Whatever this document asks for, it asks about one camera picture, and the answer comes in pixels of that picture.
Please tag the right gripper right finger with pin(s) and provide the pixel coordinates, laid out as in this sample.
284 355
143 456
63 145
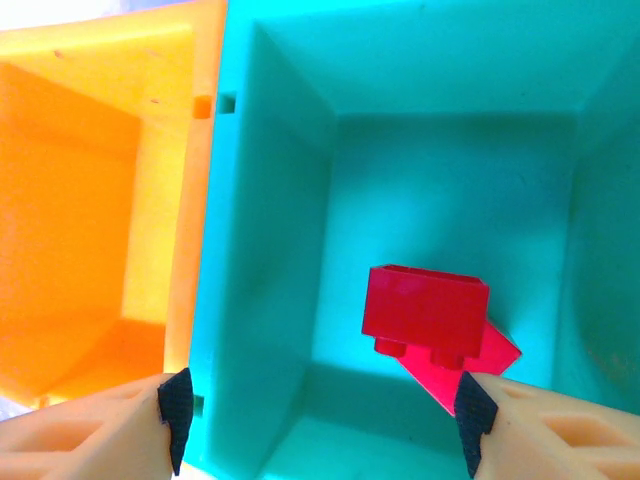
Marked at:
560 440

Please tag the small red lego brick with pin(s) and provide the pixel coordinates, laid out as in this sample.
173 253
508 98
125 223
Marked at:
425 310

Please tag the long red lego brick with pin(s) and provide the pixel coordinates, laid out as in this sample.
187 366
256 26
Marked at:
430 382

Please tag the green plastic bin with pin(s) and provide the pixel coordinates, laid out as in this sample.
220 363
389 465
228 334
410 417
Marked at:
450 150

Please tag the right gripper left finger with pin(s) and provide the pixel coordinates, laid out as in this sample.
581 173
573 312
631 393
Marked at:
75 440

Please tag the orange plastic bin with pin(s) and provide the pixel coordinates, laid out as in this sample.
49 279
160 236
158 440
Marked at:
75 200

